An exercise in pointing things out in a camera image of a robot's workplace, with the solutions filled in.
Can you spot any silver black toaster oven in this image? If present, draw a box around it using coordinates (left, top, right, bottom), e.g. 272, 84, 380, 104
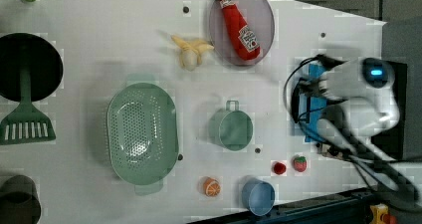
291, 62, 407, 159

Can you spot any yellow plush peeled banana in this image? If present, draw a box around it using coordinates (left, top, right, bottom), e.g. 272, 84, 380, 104
171, 35, 214, 71

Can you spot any red strawberry toy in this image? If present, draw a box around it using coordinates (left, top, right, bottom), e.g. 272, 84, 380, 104
293, 156, 308, 172

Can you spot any blue plastic cup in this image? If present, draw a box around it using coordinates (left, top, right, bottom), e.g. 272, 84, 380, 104
241, 178, 275, 216

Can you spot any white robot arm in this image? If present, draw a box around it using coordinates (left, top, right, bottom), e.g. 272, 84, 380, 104
293, 55, 421, 212

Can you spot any green perforated colander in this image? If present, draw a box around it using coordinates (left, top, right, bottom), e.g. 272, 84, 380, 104
106, 74, 179, 196

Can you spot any small red round toy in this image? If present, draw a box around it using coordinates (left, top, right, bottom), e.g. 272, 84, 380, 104
273, 162, 287, 175

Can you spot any red plush ketchup bottle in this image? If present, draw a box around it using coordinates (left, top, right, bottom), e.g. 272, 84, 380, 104
218, 0, 261, 61

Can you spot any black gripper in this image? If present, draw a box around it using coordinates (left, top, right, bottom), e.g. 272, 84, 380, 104
298, 79, 328, 99

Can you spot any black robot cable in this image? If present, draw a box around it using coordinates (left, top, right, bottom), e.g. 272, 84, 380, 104
283, 54, 422, 192

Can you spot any dark grey cup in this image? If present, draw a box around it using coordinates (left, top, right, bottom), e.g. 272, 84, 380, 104
0, 175, 42, 224

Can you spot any black round pot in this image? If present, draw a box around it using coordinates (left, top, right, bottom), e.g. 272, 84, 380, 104
0, 33, 64, 102

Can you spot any grey oval plate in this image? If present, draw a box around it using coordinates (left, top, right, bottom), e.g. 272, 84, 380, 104
208, 0, 275, 66

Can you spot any green cup with handle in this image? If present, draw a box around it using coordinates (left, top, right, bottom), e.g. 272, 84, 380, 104
208, 100, 254, 151

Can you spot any green slotted spatula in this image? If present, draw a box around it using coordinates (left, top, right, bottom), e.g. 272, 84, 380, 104
0, 67, 56, 145

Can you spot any orange slice toy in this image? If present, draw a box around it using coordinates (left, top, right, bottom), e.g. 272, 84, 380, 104
202, 177, 221, 197

